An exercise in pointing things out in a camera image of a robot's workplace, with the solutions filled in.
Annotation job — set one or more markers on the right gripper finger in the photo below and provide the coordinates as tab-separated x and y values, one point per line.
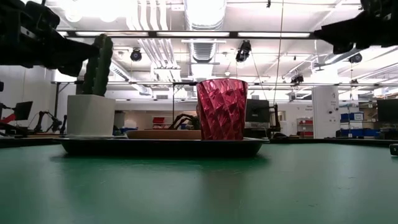
343	48
348	32

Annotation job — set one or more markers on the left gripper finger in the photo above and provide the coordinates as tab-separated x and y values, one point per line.
74	53
71	69

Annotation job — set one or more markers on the brown wooden plate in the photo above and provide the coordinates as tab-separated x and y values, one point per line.
164	134

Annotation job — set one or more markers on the red faceted plastic cup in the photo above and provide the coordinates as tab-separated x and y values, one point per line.
222	109

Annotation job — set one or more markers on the black background robot arm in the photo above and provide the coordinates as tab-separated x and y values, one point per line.
183	119
49	119

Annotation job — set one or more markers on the dark serving tray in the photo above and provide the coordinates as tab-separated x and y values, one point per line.
161	147

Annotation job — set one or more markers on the green cactus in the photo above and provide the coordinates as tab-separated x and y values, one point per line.
101	71

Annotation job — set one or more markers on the white square plant pot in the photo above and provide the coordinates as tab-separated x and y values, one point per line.
90	116

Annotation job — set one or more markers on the small black monitor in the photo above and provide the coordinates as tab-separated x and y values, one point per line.
23	110

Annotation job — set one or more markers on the blue storage bin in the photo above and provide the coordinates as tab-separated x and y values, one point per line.
357	132
353	116

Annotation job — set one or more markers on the black computer monitor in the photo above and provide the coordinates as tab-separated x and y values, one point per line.
388	110
257	110

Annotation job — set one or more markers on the red shelf bins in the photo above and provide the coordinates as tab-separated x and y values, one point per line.
305	127

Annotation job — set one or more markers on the black box at table edge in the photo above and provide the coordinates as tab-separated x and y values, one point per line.
394	149

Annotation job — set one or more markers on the black overhead rig beam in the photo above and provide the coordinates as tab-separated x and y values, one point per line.
192	34

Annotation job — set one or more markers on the black ceiling camera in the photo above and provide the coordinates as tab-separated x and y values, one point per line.
297	79
136	55
243	51
355	58

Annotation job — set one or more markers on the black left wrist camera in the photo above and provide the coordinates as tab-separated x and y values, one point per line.
43	15

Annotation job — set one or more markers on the black metal stand frame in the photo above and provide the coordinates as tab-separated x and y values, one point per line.
185	83

